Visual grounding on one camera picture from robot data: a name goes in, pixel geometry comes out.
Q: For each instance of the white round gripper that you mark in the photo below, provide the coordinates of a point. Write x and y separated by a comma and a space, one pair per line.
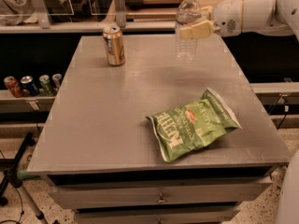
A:
227, 16

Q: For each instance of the clear plastic water bottle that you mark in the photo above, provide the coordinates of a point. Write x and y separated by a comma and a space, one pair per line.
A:
188, 12

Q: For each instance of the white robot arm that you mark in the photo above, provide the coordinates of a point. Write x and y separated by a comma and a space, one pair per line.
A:
269, 17

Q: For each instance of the green jalapeno chip bag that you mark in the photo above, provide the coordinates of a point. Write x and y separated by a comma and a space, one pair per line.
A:
193, 126

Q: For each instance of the gold soda can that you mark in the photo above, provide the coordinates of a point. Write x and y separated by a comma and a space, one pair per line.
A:
114, 45

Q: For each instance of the silver green soda can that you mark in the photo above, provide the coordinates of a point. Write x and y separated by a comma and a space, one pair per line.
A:
57, 79

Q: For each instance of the grey cloth pile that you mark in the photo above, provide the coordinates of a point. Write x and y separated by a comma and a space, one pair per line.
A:
15, 12

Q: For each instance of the blue soda can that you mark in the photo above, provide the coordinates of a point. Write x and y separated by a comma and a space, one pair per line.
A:
30, 85

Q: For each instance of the red soda can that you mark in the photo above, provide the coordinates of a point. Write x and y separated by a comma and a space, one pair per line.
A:
13, 86

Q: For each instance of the grey lower drawer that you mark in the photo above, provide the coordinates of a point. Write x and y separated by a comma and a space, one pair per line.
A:
176, 215

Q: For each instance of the grey drawer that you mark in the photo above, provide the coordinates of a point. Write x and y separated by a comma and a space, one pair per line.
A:
176, 215
211, 190

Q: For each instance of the grey upper drawer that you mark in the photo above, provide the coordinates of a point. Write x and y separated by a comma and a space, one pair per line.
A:
211, 190

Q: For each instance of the black tripod stand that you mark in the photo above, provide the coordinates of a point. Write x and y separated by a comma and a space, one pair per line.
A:
7, 164

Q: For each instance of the middle metal bracket post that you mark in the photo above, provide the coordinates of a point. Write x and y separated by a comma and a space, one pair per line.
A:
120, 13

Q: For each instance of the metal bracket post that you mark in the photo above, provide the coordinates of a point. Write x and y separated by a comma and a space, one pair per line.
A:
120, 13
41, 13

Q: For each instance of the left metal bracket post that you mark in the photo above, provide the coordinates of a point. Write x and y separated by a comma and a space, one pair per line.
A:
41, 13

